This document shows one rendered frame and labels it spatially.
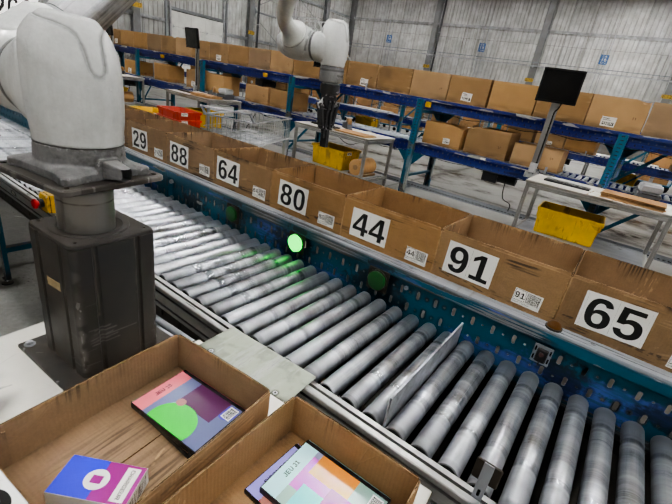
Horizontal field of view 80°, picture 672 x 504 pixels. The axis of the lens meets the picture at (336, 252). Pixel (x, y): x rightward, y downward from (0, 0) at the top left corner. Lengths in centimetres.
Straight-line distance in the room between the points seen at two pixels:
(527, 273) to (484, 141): 452
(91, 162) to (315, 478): 71
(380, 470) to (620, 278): 105
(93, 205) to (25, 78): 24
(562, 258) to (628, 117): 426
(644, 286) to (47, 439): 160
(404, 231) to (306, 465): 85
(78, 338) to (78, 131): 42
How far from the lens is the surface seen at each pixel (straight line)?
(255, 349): 112
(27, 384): 111
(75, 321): 99
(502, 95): 598
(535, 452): 110
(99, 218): 95
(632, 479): 119
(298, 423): 89
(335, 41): 160
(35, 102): 89
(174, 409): 93
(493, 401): 117
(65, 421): 96
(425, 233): 138
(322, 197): 158
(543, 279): 130
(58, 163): 89
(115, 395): 99
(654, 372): 132
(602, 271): 158
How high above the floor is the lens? 144
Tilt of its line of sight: 23 degrees down
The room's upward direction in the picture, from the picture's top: 9 degrees clockwise
